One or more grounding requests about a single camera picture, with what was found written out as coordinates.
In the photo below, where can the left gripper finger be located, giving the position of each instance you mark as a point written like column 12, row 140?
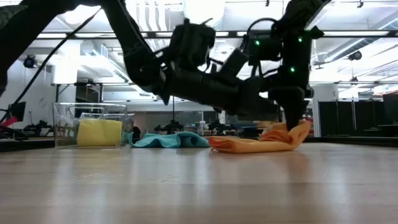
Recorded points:
column 258, row 105

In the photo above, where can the black partition panels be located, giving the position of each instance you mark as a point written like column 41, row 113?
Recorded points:
column 345, row 118

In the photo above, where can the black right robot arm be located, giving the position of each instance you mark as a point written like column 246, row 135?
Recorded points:
column 298, row 12

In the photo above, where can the white wall cabinet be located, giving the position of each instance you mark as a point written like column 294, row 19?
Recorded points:
column 63, row 73

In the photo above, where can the black background rig frame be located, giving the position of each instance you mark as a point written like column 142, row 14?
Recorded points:
column 173, row 115

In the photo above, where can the black ceiling lamp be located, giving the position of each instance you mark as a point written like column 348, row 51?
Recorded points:
column 30, row 62
column 355, row 55

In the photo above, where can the black background robot arm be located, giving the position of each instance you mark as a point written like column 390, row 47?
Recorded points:
column 171, row 127
column 219, row 127

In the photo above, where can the white pillar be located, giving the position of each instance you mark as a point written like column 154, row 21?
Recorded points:
column 325, row 93

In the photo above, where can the red bar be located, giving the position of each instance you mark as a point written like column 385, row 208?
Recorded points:
column 11, row 121

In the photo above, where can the small black background monitor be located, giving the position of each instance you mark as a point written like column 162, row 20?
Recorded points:
column 18, row 111

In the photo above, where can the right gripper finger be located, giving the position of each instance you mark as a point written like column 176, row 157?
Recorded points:
column 292, row 112

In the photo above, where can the blue microfiber towel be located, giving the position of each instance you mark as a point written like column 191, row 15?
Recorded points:
column 171, row 140

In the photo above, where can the orange microfiber towel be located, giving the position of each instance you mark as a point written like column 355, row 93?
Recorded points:
column 248, row 146

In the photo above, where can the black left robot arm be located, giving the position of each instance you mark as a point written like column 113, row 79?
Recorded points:
column 130, row 56

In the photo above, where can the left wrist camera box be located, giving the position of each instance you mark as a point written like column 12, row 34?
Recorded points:
column 233, row 63

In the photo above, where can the clear plastic basket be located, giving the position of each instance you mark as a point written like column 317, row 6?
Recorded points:
column 63, row 124

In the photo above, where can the yellow microfiber towel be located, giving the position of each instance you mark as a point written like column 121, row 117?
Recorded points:
column 99, row 133

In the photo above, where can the green artificial plant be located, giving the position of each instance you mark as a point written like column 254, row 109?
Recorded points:
column 6, row 15

